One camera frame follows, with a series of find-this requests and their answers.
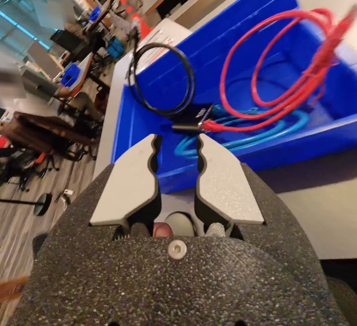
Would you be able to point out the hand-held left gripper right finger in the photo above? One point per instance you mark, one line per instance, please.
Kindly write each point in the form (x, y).
(226, 189)

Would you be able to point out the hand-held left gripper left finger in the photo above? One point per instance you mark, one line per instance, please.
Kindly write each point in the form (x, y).
(131, 181)

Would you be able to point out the black ethernet port adapter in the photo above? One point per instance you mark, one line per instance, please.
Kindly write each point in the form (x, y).
(186, 125)

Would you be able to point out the blue plastic bin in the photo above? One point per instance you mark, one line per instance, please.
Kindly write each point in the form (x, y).
(195, 61)

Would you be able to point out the person's left hand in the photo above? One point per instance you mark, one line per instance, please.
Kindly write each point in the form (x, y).
(162, 230)

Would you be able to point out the black round base stand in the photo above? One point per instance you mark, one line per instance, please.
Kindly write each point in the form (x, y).
(43, 203)

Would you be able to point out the brown wooden table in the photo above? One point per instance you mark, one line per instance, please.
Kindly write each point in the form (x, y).
(41, 131)

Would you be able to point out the small blue bin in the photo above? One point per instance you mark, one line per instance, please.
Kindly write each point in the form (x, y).
(95, 14)
(71, 76)

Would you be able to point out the teal plastic crate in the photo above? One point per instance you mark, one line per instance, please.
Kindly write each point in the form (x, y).
(115, 48)

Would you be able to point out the white laminated sheet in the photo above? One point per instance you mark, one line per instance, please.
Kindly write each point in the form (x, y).
(167, 32)

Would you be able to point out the orange traffic cone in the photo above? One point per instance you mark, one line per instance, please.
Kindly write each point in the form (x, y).
(143, 26)

